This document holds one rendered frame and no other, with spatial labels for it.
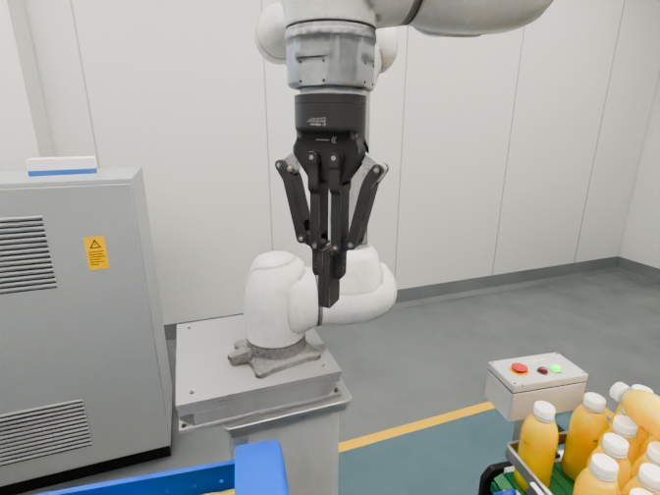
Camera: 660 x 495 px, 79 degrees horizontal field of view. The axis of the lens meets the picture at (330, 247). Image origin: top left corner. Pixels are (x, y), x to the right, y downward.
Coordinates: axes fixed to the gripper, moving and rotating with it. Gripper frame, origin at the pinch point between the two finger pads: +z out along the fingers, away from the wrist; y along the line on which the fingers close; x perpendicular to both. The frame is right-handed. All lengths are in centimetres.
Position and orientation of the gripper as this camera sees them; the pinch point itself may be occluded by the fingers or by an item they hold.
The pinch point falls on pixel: (329, 276)
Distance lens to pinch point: 47.5
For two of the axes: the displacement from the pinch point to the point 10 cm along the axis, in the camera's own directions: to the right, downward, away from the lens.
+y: 9.1, 1.3, -3.9
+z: -0.1, 9.5, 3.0
